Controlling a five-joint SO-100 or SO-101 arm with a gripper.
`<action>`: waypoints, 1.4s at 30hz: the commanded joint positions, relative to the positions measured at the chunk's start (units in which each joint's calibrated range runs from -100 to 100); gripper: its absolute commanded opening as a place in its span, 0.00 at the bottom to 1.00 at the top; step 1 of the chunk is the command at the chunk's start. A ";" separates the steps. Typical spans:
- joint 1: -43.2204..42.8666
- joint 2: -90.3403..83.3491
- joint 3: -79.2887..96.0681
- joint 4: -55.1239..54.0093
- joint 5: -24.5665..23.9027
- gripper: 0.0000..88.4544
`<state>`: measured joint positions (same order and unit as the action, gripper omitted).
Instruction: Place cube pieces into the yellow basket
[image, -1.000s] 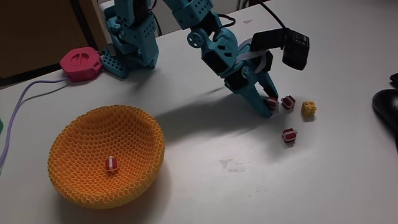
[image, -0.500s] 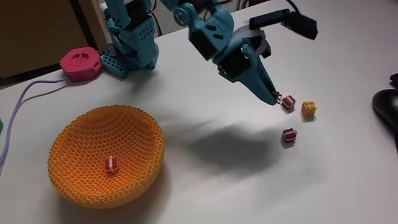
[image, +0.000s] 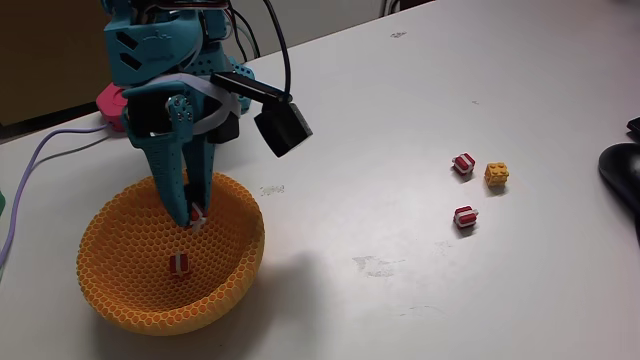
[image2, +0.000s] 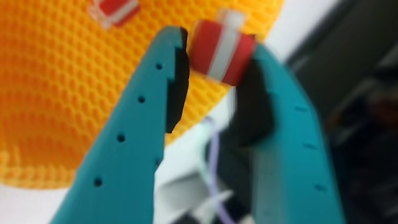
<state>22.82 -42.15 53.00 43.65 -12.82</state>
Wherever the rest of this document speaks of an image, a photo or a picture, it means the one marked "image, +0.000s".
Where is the black camera box with mount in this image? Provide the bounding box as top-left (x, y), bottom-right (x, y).
top-left (209, 71), bottom-right (315, 159)

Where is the thick black camera cable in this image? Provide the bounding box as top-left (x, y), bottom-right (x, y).
top-left (262, 0), bottom-right (294, 103)

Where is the yellow studded cube piece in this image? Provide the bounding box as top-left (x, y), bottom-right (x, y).
top-left (483, 161), bottom-right (510, 188)

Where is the black computer mouse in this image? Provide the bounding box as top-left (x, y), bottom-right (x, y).
top-left (598, 142), bottom-right (640, 236)

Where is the yellow honeycomb basket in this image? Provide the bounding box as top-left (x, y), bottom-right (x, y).
top-left (75, 172), bottom-right (266, 337)

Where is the pink hexagonal box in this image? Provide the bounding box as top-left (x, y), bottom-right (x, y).
top-left (95, 82), bottom-right (129, 134)

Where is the red white cube piece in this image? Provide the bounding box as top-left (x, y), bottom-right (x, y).
top-left (453, 205), bottom-right (480, 230)
top-left (188, 202), bottom-right (208, 233)
top-left (451, 152), bottom-right (477, 177)
top-left (168, 252), bottom-right (191, 277)

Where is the brown wooden cabinet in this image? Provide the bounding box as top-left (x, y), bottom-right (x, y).
top-left (0, 0), bottom-right (115, 127)

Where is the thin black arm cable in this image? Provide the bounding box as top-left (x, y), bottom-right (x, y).
top-left (228, 5), bottom-right (262, 62)

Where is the lilac cable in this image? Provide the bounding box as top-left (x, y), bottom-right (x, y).
top-left (0, 123), bottom-right (110, 271)

